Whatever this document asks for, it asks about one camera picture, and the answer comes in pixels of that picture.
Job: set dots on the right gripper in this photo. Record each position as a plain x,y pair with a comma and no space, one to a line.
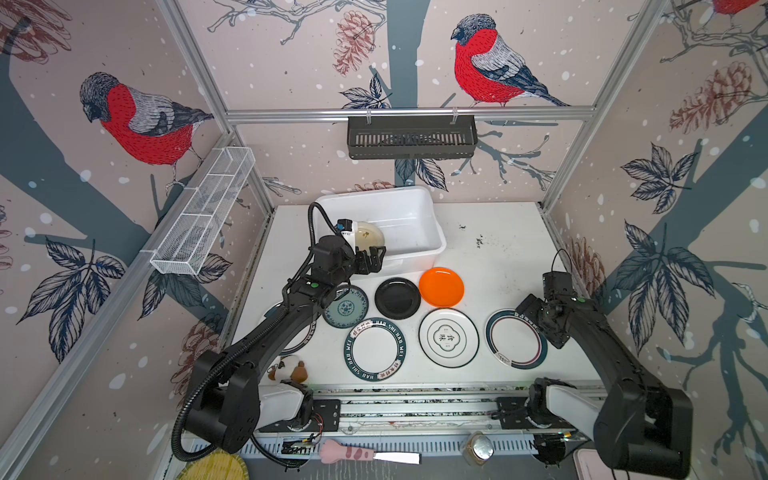
529,308

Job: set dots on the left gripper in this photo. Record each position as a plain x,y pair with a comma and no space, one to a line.
375,262

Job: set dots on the small cream patterned plate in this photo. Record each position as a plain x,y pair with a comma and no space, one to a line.
368,235

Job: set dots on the green red rim plate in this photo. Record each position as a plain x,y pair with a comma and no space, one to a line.
514,340

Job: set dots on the orange plate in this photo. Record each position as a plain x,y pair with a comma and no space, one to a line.
441,287

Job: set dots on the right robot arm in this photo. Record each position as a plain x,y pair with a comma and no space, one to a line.
643,426

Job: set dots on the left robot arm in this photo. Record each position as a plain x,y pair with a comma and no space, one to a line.
225,401

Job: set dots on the white plastic bin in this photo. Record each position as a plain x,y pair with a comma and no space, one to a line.
405,216

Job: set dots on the teal patterned small plate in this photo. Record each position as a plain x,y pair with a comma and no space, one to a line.
349,307

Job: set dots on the green rim lettered plate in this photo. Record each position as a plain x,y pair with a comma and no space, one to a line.
375,350

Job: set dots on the white plate black emblem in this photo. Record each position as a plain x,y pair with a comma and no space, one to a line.
449,338

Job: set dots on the black hanging shelf basket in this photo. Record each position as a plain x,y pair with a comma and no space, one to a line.
437,137

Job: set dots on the brown white plush toy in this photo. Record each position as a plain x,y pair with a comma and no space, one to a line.
288,368

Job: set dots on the pink tray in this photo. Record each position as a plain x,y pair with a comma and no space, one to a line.
588,464

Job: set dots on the yellow woven mat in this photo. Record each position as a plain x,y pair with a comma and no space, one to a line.
218,465

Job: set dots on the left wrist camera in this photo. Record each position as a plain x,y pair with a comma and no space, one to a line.
348,229

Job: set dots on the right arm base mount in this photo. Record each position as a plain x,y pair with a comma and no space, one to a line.
512,413

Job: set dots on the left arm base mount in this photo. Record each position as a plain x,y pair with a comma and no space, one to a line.
325,417

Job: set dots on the white wire mesh basket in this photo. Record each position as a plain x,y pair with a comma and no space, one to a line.
189,241

